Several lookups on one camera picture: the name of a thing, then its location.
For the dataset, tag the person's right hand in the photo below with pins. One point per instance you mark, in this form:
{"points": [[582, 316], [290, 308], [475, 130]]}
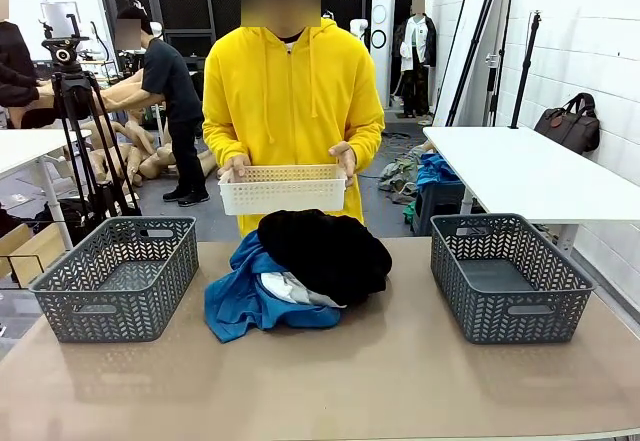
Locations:
{"points": [[234, 163]]}

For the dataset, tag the person's left hand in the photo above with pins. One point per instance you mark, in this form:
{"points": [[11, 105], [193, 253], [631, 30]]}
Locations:
{"points": [[347, 153]]}

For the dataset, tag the white perforated plastic basket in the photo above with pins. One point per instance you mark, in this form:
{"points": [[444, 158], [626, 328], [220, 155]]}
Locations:
{"points": [[280, 197]]}

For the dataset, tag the black garment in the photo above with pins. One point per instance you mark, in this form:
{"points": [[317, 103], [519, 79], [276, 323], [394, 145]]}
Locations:
{"points": [[325, 251]]}

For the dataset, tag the white garment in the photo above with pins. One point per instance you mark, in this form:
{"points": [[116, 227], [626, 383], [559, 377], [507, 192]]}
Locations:
{"points": [[280, 283]]}

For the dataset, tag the blue t-shirt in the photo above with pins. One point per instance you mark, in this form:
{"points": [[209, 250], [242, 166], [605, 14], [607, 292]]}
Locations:
{"points": [[235, 301]]}

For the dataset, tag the person's right forearm yellow sleeve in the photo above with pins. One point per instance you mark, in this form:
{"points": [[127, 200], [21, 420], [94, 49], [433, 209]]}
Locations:
{"points": [[220, 143]]}

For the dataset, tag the person's left forearm yellow sleeve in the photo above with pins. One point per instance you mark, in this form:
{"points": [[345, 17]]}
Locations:
{"points": [[367, 143]]}

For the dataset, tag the olive cloth pile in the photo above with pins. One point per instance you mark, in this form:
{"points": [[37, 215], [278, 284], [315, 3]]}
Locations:
{"points": [[397, 173]]}

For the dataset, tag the person in yellow hoodie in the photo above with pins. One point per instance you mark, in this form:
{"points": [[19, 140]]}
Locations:
{"points": [[290, 101]]}

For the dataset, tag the beige lying mannequin torso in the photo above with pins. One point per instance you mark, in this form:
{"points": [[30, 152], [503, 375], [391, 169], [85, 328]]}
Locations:
{"points": [[152, 163]]}

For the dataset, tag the blue cloth pile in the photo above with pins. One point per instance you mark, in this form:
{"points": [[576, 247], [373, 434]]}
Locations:
{"points": [[435, 168]]}

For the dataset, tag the white tower air conditioner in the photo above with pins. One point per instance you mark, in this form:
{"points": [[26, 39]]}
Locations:
{"points": [[382, 66]]}

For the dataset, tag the beige sitting mannequin torso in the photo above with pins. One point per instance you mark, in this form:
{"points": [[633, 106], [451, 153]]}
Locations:
{"points": [[137, 133]]}

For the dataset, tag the person in black t-shirt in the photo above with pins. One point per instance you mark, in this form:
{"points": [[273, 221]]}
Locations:
{"points": [[172, 81]]}

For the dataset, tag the dark plastic stool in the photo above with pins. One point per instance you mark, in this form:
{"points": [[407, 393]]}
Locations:
{"points": [[440, 206]]}

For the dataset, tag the small white background robot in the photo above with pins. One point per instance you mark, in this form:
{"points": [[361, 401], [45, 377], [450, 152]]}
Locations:
{"points": [[358, 28]]}

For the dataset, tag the dressed mannequin white black jacket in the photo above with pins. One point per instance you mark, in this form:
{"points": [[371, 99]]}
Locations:
{"points": [[415, 41]]}

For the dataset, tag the beige carried mannequin body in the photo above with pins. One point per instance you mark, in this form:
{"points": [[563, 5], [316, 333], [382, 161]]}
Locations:
{"points": [[122, 93]]}

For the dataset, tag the thin black leaning pole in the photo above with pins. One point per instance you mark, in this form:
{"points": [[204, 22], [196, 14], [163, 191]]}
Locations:
{"points": [[454, 41]]}

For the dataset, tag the thick black leaning pole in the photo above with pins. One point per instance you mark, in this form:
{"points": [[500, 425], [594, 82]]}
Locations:
{"points": [[474, 46]]}

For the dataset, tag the large white table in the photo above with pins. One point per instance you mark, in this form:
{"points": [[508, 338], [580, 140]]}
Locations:
{"points": [[525, 176]]}

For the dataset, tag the black light stand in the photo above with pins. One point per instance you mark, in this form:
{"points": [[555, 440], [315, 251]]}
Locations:
{"points": [[525, 71]]}

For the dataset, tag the grey plastic woven-pattern basket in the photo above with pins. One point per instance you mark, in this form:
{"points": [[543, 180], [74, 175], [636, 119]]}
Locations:
{"points": [[115, 332], [520, 332]]}

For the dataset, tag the small white table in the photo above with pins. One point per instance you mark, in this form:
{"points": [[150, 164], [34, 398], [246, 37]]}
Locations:
{"points": [[25, 148]]}

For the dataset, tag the light wooden box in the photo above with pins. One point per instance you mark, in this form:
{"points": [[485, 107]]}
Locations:
{"points": [[35, 248]]}

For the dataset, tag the brown leather bag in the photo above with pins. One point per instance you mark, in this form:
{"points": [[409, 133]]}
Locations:
{"points": [[570, 128]]}

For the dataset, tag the person in black long sleeves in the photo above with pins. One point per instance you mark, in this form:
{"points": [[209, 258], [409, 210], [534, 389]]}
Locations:
{"points": [[15, 71]]}

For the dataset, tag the black camera tripod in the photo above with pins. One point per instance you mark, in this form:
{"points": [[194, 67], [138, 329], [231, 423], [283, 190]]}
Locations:
{"points": [[75, 88]]}

